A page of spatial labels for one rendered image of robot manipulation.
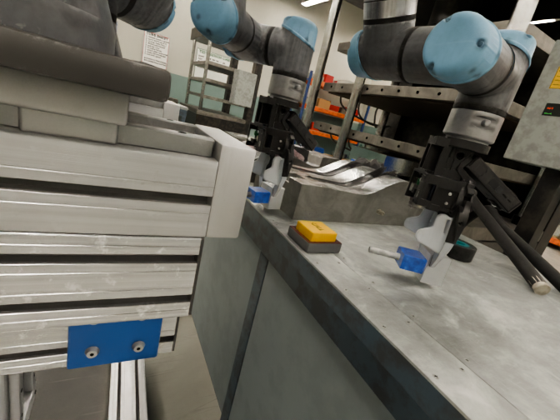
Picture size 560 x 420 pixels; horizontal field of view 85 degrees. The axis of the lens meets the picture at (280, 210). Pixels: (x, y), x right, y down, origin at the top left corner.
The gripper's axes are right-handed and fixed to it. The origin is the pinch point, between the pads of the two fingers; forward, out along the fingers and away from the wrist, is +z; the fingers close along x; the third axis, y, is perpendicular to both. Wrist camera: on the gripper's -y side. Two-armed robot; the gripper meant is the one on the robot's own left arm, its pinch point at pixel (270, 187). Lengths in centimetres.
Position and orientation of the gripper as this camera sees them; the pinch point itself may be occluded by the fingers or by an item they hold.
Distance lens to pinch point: 73.8
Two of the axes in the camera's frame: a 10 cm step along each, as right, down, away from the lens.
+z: -2.4, 9.3, 2.9
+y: -8.0, -0.2, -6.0
